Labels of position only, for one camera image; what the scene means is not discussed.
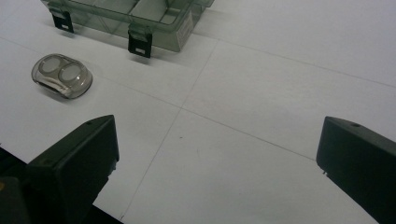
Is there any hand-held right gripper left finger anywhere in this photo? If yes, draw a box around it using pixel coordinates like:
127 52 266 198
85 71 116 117
25 114 120 224

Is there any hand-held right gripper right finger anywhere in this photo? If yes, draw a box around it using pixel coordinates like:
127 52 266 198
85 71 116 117
316 116 396 224

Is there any clear plastic storage box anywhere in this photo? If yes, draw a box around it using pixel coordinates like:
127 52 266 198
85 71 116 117
40 0 216 59

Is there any clear small twin-well case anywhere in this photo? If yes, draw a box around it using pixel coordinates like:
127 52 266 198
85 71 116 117
31 53 93 100

